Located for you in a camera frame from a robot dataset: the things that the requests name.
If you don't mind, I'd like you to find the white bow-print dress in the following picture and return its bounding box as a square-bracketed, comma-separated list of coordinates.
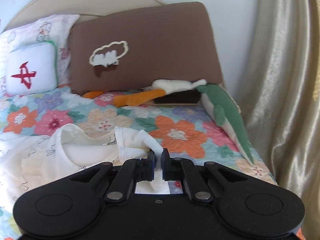
[1, 124, 170, 212]

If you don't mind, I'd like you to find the floral quilt bedspread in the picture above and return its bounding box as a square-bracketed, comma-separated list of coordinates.
[0, 84, 307, 240]

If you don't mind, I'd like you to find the green crocodile plush toy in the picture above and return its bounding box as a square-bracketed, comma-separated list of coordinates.
[196, 84, 254, 165]

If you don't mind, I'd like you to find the orange white plush toy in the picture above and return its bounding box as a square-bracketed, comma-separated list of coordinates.
[82, 78, 208, 108]

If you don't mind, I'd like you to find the brown cloud cushion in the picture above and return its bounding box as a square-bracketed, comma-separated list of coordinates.
[69, 2, 223, 95]

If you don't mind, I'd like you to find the gold satin curtain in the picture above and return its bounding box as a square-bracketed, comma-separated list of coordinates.
[239, 0, 319, 239]

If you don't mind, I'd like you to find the white mahjong character pillow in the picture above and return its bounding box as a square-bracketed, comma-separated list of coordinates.
[5, 41, 58, 95]

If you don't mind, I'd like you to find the pink patterned bed pillow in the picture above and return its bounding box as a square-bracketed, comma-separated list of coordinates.
[1, 14, 80, 92]

